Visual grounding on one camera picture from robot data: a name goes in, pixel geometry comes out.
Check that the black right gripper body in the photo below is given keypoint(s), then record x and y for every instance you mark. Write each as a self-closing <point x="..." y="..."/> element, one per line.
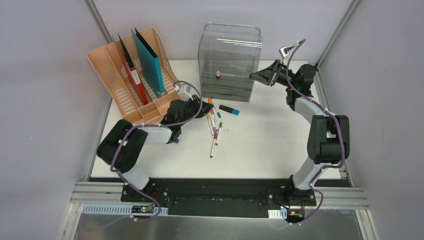
<point x="286" y="78"/>

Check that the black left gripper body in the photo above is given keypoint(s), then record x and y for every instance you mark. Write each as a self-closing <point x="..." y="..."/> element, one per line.
<point x="196" y="108"/>

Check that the smoked clear drawer box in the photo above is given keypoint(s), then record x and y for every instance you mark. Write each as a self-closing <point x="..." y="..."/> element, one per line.
<point x="235" y="51"/>

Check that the teal folder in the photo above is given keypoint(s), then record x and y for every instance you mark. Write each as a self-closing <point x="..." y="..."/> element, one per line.
<point x="150" y="64"/>

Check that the red folder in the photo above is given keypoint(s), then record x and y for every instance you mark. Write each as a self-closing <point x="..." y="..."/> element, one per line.
<point x="132" y="73"/>

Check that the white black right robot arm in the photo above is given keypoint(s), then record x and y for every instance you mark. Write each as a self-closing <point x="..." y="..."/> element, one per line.
<point x="328" y="139"/>

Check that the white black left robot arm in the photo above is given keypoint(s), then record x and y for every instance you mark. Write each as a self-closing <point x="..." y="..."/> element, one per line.
<point x="121" y="147"/>

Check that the white marker purple cap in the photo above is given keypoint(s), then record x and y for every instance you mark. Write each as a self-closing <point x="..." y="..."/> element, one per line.
<point x="215" y="125"/>

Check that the white marker yellow caps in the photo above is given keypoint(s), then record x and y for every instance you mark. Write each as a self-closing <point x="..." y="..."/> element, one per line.
<point x="210" y="124"/>

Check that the white marker green cap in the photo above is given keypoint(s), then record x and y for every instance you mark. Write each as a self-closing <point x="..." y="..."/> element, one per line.
<point x="218" y="132"/>

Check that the black highlighter blue cap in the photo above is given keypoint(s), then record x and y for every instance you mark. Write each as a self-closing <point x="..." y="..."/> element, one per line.
<point x="229" y="110"/>

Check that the white marker brown cap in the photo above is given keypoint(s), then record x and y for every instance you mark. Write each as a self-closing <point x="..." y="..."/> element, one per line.
<point x="213" y="146"/>

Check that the peach plastic file organizer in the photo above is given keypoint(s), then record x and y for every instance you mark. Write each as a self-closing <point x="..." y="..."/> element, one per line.
<point x="118" y="66"/>

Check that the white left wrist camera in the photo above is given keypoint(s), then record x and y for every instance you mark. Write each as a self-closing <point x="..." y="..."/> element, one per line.
<point x="183" y="91"/>

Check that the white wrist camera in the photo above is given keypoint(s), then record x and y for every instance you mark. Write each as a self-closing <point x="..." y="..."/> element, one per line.
<point x="183" y="91"/>
<point x="285" y="52"/>

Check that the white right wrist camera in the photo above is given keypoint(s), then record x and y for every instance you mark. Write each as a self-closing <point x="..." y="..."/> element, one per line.
<point x="285" y="52"/>

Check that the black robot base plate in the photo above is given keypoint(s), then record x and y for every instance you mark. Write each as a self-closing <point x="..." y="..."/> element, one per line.
<point x="235" y="198"/>

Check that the aluminium frame rail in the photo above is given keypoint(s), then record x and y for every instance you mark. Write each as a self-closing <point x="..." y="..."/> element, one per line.
<point x="105" y="198"/>

